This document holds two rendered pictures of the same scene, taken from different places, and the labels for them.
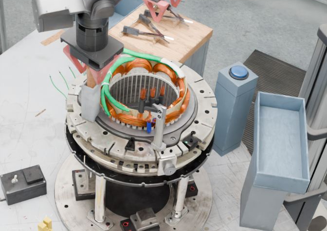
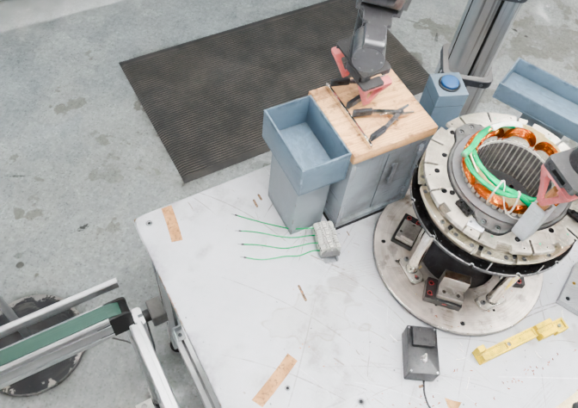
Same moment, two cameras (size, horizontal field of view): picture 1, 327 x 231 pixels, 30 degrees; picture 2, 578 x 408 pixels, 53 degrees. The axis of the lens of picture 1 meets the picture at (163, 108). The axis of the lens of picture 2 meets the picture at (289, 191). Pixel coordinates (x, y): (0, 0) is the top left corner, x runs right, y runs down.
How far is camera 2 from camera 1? 1.30 m
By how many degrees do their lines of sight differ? 41
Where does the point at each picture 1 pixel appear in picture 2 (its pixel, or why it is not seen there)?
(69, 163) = (403, 294)
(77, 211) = (472, 315)
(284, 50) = (138, 42)
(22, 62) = (199, 276)
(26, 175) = (425, 343)
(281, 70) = (165, 61)
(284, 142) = (550, 102)
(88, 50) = not seen: outside the picture
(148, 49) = (402, 133)
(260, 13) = (70, 26)
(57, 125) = (331, 284)
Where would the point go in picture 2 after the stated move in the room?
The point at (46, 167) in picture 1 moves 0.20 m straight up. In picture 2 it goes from (391, 321) to (416, 280)
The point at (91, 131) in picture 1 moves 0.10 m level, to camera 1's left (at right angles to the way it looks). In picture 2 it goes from (547, 241) to (525, 283)
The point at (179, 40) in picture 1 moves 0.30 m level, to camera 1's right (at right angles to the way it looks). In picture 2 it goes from (396, 101) to (458, 27)
